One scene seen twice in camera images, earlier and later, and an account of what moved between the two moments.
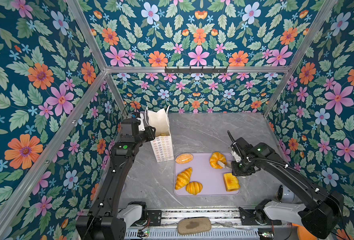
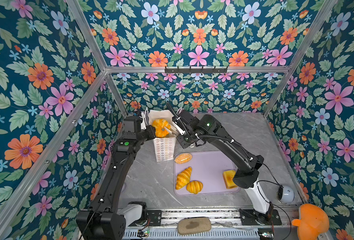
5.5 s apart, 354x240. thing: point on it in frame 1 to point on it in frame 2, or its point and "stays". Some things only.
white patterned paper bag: (161, 140) stays
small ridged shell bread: (194, 187) stays
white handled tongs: (228, 165) to (172, 130)
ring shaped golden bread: (216, 156) to (159, 124)
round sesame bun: (184, 158) stays
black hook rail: (196, 70) stays
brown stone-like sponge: (193, 225) stays
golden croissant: (183, 178) stays
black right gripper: (235, 172) to (182, 144)
